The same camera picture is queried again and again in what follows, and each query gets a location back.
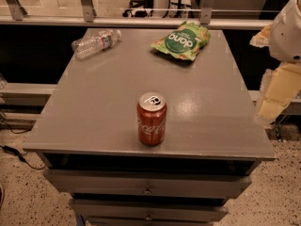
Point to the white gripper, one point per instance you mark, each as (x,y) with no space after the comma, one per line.
(287,37)

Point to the red Coca-Cola can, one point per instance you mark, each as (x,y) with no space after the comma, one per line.
(151,112)

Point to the clear plastic water bottle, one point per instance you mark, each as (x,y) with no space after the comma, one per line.
(90,46)

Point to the green chip bag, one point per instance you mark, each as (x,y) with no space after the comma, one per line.
(185,42)

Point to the black office chair base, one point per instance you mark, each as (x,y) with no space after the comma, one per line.
(139,9)

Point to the top grey drawer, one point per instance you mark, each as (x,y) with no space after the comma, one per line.
(148,184)

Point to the grey drawer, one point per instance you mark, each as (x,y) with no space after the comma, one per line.
(148,184)
(148,210)

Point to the metal railing frame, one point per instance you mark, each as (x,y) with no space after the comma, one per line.
(220,14)

